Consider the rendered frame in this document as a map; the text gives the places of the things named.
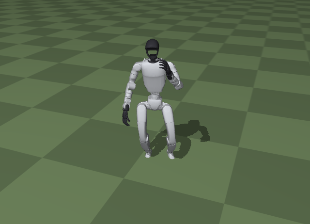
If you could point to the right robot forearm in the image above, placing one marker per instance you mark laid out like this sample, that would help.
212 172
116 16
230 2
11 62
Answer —
128 95

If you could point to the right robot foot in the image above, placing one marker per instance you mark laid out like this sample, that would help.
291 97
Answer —
147 155

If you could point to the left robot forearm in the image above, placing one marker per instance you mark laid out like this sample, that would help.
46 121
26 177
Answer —
175 81

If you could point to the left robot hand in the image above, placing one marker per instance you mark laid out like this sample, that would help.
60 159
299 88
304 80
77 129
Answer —
166 67

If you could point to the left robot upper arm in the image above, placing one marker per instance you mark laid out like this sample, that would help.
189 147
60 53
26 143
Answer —
174 70

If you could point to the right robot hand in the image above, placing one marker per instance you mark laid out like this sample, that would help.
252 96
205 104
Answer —
125 115

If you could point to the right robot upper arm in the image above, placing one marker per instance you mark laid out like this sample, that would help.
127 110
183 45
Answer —
133 75

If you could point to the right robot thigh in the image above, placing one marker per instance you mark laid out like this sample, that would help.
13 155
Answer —
142 121

